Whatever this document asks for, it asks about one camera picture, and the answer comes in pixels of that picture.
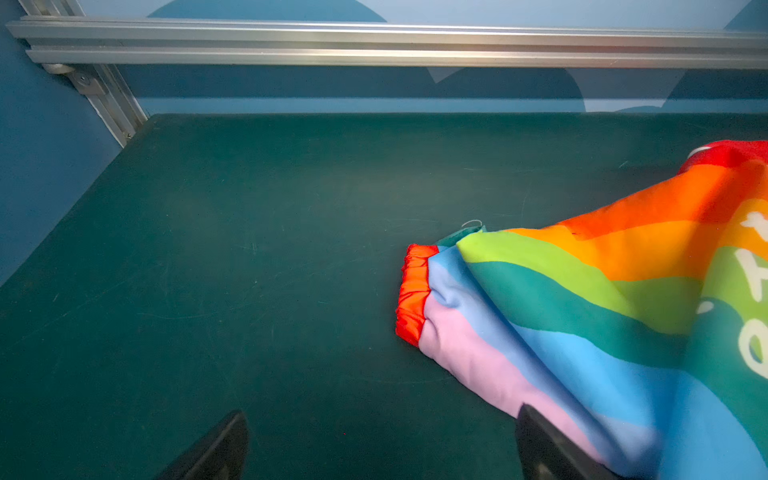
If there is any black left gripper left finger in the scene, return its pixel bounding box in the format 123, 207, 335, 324
156, 410, 249, 480

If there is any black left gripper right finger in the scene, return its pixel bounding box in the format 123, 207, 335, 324
515, 404, 618, 480

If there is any rainbow striped kids jacket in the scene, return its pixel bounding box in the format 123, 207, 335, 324
395, 140, 767, 479

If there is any left aluminium frame post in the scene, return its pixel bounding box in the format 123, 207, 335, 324
18, 0, 148, 148

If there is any back horizontal aluminium rail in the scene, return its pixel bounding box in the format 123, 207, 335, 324
7, 16, 767, 70

